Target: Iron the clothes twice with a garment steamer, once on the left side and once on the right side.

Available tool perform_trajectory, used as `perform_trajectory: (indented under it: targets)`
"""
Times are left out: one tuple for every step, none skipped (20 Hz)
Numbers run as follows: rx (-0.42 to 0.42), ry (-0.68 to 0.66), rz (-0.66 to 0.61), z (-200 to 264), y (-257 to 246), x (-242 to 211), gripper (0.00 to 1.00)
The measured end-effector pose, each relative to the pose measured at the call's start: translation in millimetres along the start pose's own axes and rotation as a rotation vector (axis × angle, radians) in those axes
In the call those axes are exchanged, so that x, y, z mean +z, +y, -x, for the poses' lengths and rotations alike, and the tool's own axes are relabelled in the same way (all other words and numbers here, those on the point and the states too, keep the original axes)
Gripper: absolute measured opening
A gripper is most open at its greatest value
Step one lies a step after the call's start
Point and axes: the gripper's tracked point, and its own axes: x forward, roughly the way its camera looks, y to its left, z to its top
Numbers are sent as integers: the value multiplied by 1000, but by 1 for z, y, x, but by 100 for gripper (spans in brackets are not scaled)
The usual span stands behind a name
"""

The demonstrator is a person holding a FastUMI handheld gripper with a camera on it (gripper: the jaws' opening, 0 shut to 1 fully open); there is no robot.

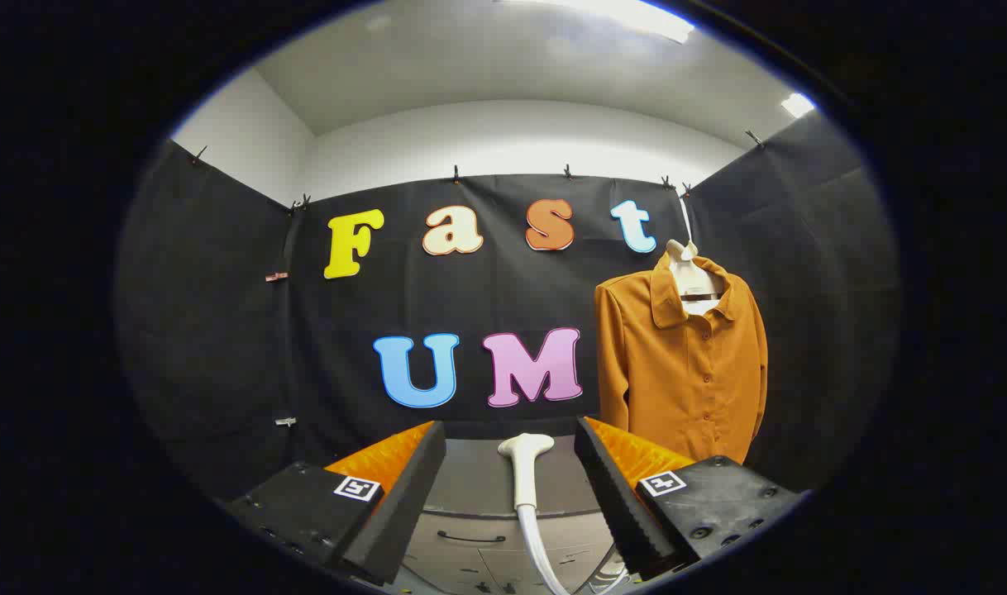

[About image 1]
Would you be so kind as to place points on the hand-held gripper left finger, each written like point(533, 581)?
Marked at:
point(404, 504)

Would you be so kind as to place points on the grey cabinet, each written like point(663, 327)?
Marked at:
point(479, 487)

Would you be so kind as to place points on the small ceiling light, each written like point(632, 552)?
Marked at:
point(798, 105)

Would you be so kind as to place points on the orange button shirt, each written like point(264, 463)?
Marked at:
point(677, 380)

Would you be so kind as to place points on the long ceiling light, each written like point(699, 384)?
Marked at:
point(627, 15)

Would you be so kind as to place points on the white mannequin torso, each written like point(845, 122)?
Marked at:
point(687, 264)

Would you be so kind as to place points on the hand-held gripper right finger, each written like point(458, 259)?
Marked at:
point(615, 504)

